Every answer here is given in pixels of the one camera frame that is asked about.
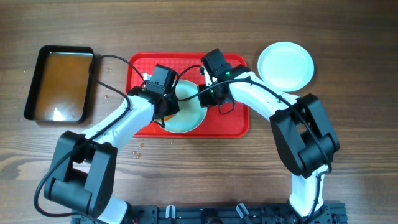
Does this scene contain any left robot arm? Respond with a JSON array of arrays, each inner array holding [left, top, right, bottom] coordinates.
[[36, 86, 179, 223]]

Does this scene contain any orange green sponge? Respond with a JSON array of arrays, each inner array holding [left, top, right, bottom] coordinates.
[[156, 114, 175, 122]]

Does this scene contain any red plastic tray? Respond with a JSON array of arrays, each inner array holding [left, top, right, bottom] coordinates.
[[126, 52, 250, 138]]

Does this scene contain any light blue plate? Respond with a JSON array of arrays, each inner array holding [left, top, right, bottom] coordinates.
[[164, 80, 207, 134], [257, 42, 315, 92]]

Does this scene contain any left black cable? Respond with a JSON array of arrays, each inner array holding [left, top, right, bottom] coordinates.
[[33, 54, 147, 218]]

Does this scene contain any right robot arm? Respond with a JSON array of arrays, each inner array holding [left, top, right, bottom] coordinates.
[[198, 63, 340, 223]]

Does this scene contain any black mounting rail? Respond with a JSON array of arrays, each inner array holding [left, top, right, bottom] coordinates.
[[70, 202, 348, 224]]

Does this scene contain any black water basin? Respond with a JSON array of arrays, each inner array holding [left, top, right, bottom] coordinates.
[[24, 45, 95, 123]]

